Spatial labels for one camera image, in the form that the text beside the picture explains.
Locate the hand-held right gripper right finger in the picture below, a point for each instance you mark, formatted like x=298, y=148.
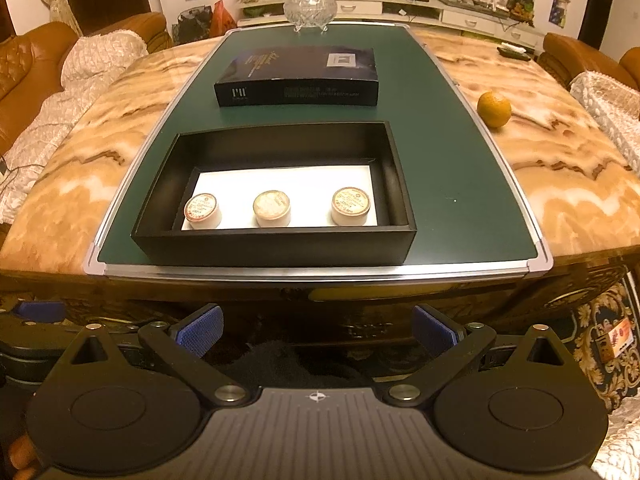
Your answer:
x=432, y=332

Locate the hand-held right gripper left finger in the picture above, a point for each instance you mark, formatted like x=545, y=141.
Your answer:
x=202, y=332

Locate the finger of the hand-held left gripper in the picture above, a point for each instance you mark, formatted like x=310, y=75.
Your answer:
x=37, y=308

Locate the marble desktop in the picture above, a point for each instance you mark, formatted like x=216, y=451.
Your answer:
x=550, y=160

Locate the open black box base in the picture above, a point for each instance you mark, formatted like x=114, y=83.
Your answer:
x=275, y=250

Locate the small round jar red label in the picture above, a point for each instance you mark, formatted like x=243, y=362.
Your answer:
x=202, y=212

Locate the small round jar plain lid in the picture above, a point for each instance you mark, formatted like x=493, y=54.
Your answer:
x=272, y=208

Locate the small round jar brown label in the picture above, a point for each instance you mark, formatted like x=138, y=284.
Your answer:
x=350, y=206

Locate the patterned floral rug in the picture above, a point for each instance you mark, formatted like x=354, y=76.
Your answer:
x=595, y=320

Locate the white box insert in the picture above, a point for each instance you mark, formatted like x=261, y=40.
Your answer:
x=280, y=180

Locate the red card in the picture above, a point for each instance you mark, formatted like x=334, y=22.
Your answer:
x=615, y=341

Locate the orange fruit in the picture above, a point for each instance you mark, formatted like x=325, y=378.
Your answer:
x=494, y=109

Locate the brown leather sofa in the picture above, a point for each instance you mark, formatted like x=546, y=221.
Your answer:
x=20, y=60

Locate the white quilted sofa cover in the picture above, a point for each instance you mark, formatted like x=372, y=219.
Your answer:
x=95, y=55

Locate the black box lid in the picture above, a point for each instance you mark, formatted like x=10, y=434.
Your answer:
x=295, y=67

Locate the white lace armchair cover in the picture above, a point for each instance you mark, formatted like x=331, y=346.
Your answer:
x=610, y=105

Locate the black remote control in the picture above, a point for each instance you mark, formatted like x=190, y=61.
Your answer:
x=513, y=52

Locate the brown leather armchair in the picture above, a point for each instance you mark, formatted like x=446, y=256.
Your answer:
x=565, y=55

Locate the black mesh bin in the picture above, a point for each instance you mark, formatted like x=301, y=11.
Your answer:
x=192, y=24

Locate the red plastic bag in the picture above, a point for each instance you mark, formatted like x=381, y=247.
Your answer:
x=221, y=19

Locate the white TV cabinet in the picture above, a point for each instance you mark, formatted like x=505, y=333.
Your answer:
x=360, y=7

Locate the lidded glass candy dish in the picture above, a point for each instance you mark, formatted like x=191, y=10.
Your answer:
x=310, y=10

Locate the green board with aluminium frame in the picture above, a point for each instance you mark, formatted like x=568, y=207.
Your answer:
x=450, y=160

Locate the small blue wall poster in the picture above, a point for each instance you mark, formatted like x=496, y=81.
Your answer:
x=559, y=10

